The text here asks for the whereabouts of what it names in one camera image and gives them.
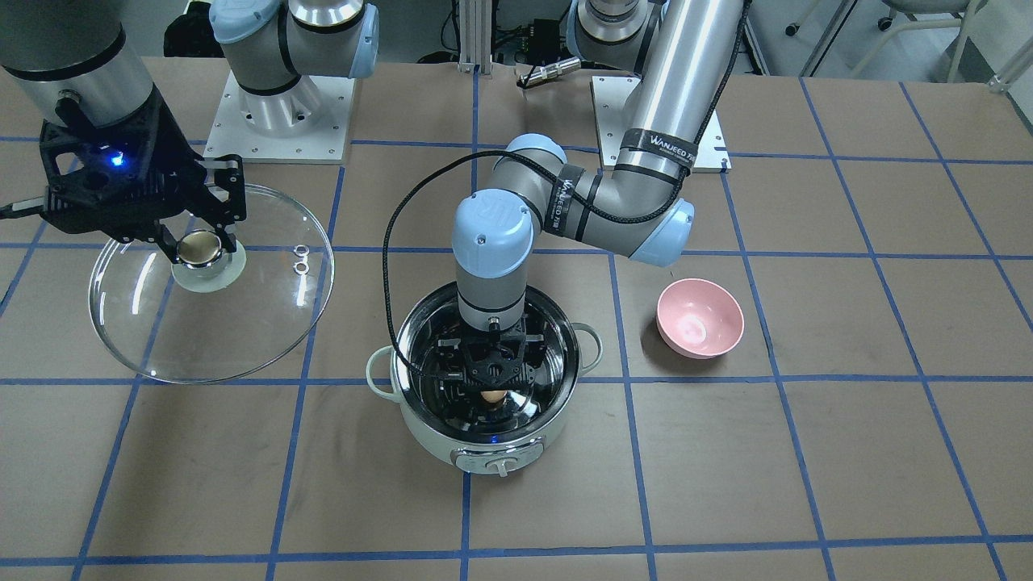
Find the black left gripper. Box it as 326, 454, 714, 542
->
436, 327, 546, 392

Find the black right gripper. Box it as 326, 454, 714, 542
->
40, 87, 247, 265

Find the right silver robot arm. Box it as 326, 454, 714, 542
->
2, 1, 379, 268

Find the pale green steel pot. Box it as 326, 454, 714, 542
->
366, 283, 601, 477

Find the brown egg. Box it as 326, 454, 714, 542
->
479, 390, 508, 404

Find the glass pot lid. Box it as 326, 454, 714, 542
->
88, 185, 333, 385

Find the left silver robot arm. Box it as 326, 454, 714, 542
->
411, 1, 750, 391

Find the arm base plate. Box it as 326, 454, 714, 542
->
590, 77, 733, 173
204, 77, 357, 165

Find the pink bowl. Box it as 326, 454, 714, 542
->
656, 278, 745, 360

